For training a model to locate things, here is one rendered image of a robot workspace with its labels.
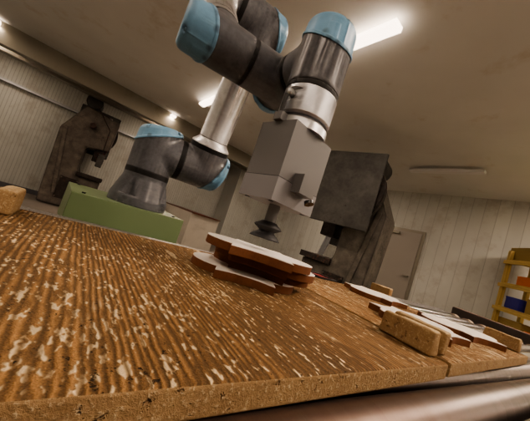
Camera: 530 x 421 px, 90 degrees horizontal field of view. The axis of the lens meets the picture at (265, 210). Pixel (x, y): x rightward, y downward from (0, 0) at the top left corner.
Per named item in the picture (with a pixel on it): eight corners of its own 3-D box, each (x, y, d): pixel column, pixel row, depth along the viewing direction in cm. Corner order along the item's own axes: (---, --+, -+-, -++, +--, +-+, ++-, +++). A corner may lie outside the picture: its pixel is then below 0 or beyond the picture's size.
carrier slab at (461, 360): (262, 272, 56) (264, 265, 57) (367, 295, 80) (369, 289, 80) (447, 377, 28) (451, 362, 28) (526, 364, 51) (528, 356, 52)
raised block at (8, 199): (0, 205, 32) (8, 183, 32) (20, 210, 33) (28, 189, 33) (-15, 211, 27) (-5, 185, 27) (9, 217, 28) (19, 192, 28)
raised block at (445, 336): (388, 330, 34) (394, 308, 34) (394, 330, 35) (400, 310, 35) (440, 357, 29) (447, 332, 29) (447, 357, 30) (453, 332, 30)
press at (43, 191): (99, 212, 775) (134, 120, 795) (105, 220, 673) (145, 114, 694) (33, 195, 682) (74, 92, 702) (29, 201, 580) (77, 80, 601)
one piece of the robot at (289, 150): (324, 83, 30) (279, 222, 29) (358, 124, 36) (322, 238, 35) (265, 95, 37) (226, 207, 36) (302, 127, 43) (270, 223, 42)
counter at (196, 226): (176, 231, 923) (185, 207, 929) (210, 251, 720) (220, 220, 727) (153, 225, 872) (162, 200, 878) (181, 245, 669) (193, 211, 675)
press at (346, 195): (375, 334, 425) (423, 171, 445) (330, 334, 345) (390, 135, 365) (308, 297, 537) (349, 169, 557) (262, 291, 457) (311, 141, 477)
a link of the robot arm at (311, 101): (346, 110, 38) (315, 73, 32) (336, 140, 37) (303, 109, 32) (304, 114, 43) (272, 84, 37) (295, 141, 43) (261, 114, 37)
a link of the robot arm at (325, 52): (330, 57, 44) (373, 32, 37) (310, 118, 44) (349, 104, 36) (293, 27, 41) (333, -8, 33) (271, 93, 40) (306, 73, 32)
